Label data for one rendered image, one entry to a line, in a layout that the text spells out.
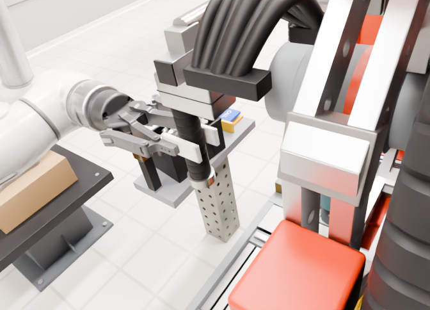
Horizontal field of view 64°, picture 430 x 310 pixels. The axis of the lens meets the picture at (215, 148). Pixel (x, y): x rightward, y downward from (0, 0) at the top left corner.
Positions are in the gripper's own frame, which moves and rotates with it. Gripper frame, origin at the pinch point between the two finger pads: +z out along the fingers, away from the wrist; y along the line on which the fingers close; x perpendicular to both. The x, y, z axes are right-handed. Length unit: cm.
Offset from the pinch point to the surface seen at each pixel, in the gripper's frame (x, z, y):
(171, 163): -30.5, -29.9, -16.8
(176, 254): -83, -43, -15
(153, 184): -34.8, -32.6, -10.6
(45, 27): -69, -346, -144
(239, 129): -38, -27, -46
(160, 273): -83, -43, -6
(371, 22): -5, 6, -61
